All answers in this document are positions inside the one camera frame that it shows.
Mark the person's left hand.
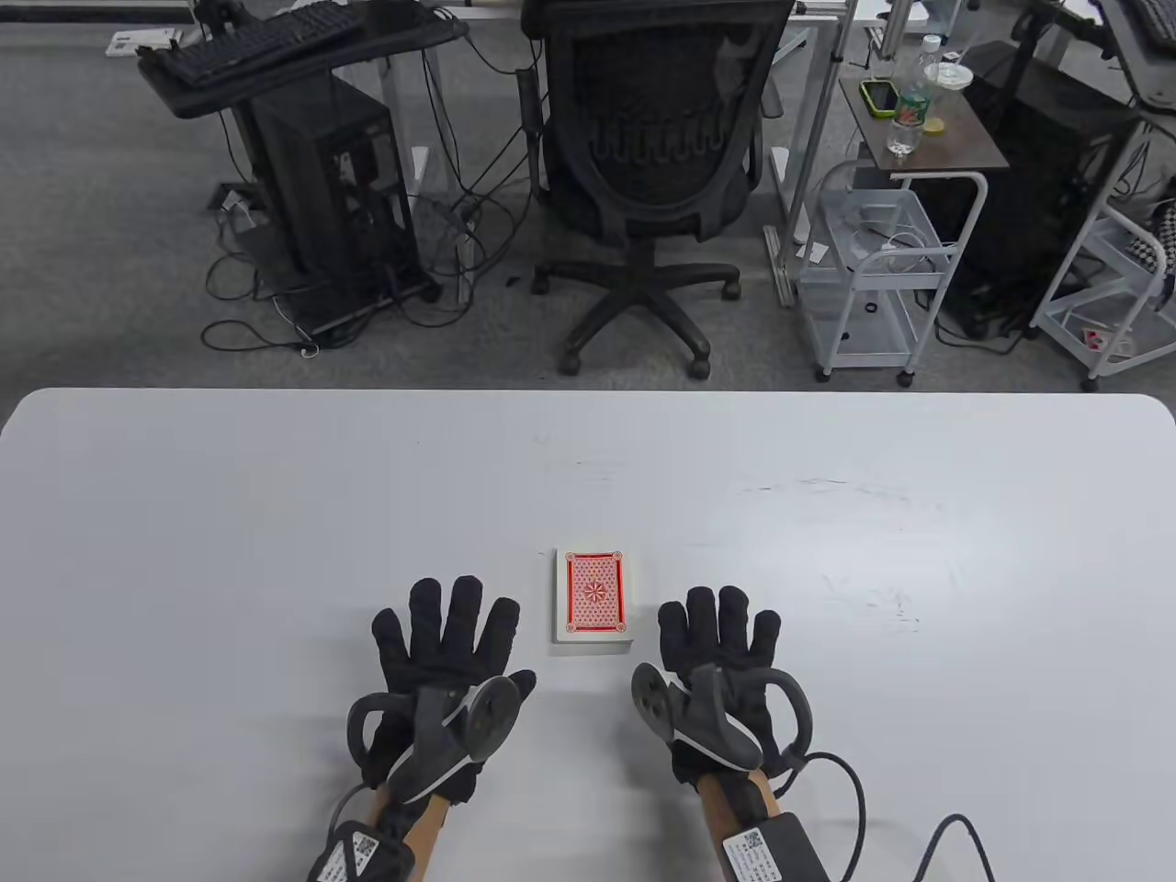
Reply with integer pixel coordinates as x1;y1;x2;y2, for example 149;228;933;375
354;576;538;809

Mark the person's right hand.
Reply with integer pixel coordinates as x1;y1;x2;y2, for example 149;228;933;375
657;586;800;782

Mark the deck of red playing cards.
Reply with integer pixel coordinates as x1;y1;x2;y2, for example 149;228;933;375
553;548;635;655

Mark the person's left forearm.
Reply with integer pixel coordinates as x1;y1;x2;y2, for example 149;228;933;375
363;788;453;882

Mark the red and white card packet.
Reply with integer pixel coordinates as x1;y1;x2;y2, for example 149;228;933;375
1077;323;1138;364

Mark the white and black VR controller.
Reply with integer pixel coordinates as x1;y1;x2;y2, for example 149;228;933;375
347;675;523;808
629;661;816;782

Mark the black mesh office chair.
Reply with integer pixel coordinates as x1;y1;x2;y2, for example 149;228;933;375
521;0;798;379

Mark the white desk leg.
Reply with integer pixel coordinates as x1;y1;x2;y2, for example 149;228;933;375
764;0;860;309
379;51;433;198

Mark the black computer tower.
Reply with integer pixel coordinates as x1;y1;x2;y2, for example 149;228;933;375
919;41;1149;341
241;72;440;336

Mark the black hanging power brick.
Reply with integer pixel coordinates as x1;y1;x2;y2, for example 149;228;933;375
514;66;545;198

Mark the clear bottle green label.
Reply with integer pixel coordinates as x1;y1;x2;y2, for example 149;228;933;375
885;35;945;157

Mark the black white checkered cloth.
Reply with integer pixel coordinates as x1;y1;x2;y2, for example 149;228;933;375
1125;198;1176;277

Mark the clear plastic cup with lid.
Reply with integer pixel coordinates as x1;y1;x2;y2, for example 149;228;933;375
922;55;977;111

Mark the black keyboard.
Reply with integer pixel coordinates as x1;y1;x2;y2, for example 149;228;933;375
1125;0;1176;51
150;0;368;88

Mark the thin black cable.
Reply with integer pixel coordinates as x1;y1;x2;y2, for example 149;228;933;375
323;781;373;842

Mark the black strapped wrist sensor box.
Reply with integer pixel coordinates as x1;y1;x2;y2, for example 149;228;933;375
721;813;832;882
308;822;416;882

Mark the thick black cable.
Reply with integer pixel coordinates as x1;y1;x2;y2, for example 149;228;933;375
781;752;1001;882

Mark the white rolling wire cart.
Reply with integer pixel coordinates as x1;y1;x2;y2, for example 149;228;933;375
795;161;966;387
1029;119;1176;391

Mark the white charger cable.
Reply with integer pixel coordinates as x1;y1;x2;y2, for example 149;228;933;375
850;204;952;275

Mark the brown side table white frame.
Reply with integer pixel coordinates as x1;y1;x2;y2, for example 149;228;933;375
839;66;1010;345

